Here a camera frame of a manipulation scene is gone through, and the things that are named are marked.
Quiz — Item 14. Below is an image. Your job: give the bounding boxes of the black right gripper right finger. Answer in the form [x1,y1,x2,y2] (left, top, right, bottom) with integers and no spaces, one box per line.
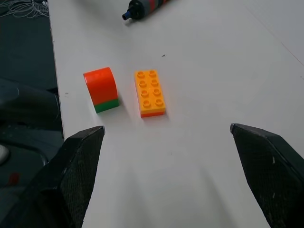
[229,123,304,228]

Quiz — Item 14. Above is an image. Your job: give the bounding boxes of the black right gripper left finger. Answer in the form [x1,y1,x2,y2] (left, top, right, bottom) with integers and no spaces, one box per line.
[0,125,105,228]

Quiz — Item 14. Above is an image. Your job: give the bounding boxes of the dark chair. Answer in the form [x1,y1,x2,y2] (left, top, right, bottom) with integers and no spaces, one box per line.
[0,77,65,188]

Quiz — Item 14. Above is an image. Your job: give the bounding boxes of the orange and green curved block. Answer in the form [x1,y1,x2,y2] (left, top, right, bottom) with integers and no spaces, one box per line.
[83,66,120,114]

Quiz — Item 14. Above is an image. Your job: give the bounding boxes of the yellow studded building brick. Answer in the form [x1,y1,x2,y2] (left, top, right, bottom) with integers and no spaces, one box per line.
[134,69,167,118]

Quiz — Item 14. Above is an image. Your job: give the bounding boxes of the tangled white cables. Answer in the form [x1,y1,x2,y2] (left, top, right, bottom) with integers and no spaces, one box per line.
[0,0,50,19]

